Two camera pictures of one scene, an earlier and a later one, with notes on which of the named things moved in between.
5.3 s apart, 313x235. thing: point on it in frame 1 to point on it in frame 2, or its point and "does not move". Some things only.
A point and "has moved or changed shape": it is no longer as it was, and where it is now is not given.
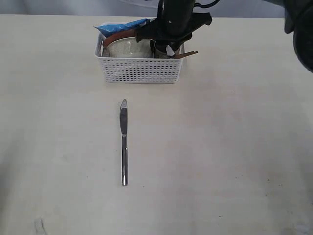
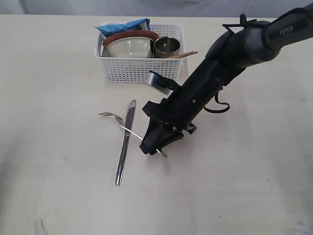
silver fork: [169, 50] to [123, 125]
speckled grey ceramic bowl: [129, 48] does not move
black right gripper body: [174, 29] to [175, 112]
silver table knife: [123, 110] has moved or changed shape
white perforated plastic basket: [139, 69] does not move
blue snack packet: [107, 29] does not move
